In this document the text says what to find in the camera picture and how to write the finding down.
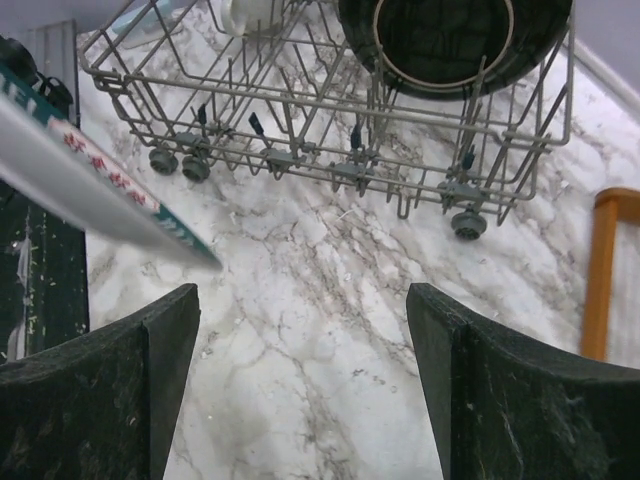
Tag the orange wooden shelf rack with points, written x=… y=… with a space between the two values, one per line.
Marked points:
x=612 y=206

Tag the white grey mug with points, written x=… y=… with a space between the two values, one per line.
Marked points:
x=240 y=17

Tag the grey wire dish rack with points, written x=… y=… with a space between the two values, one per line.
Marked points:
x=295 y=101

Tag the black mounting base bar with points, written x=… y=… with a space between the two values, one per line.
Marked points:
x=44 y=293

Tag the black rimmed cream plate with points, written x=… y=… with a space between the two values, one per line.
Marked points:
x=439 y=49

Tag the blue rimmed white plate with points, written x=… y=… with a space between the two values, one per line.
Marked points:
x=56 y=165

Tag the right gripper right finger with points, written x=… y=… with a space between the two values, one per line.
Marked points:
x=503 y=405

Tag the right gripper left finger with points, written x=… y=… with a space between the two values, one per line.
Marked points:
x=104 y=405

